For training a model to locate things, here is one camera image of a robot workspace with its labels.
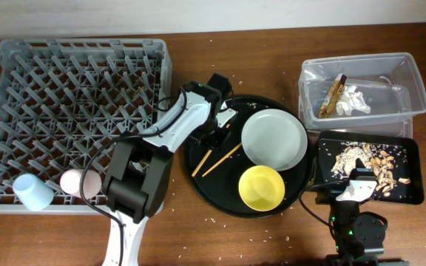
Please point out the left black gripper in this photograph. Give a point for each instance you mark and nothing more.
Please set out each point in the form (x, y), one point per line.
(220, 139)

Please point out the wooden chopstick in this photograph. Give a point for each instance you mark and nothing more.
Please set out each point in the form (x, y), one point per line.
(200, 164)
(226, 156)

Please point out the white plate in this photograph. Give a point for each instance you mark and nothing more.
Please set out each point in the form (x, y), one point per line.
(274, 138)

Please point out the yellow bowl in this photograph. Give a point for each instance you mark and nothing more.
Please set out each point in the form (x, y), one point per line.
(261, 188)

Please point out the food scraps pile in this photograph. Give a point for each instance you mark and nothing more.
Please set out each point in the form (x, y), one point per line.
(383, 160)

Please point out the blue cup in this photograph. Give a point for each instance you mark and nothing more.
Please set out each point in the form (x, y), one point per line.
(34, 194)

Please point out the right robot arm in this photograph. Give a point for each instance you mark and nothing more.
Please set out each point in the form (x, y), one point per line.
(358, 236)

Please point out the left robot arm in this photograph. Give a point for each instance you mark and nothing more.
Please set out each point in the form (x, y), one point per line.
(137, 178)

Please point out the grey dishwasher rack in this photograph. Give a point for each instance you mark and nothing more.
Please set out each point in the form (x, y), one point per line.
(63, 100)

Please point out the round black tray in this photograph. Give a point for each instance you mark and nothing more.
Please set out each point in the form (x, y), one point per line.
(220, 187)

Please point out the brown snack wrapper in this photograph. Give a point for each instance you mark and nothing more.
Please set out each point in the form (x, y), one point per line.
(332, 97)

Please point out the crumpled white tissue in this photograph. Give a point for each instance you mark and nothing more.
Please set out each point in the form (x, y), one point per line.
(351, 100)

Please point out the clear plastic bin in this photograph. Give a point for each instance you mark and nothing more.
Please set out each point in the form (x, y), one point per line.
(389, 84)

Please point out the black rectangular tray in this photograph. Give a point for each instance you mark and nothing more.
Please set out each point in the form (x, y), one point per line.
(329, 145)

